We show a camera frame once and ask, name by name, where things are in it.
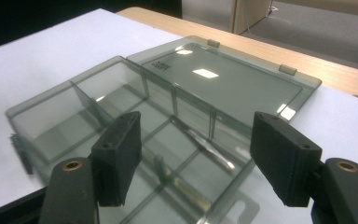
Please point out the smoky clear plastic storage box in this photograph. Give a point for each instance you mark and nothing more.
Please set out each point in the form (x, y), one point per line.
(227, 81)

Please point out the silver metal tweezers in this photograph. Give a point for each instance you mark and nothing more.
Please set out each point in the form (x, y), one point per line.
(205, 145)

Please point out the light wooden shelf unit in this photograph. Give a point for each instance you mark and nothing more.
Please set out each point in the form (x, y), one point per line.
(248, 15)

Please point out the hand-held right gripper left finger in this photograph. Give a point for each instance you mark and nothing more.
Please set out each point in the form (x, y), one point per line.
(118, 155)

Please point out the black curtain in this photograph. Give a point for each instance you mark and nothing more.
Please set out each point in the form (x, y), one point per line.
(43, 15)

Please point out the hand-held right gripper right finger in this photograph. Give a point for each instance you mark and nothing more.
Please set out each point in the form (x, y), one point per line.
(284, 155)

